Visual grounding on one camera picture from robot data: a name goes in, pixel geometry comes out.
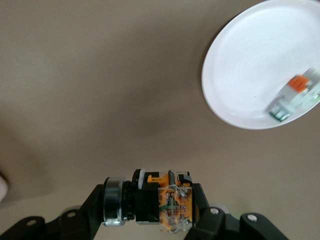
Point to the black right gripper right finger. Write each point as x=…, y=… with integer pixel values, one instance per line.
x=220, y=225

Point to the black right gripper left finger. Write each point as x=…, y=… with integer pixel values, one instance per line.
x=75, y=222

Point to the orange black push button switch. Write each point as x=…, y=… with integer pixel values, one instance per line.
x=147, y=200

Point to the white round plate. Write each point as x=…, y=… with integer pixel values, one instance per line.
x=250, y=50

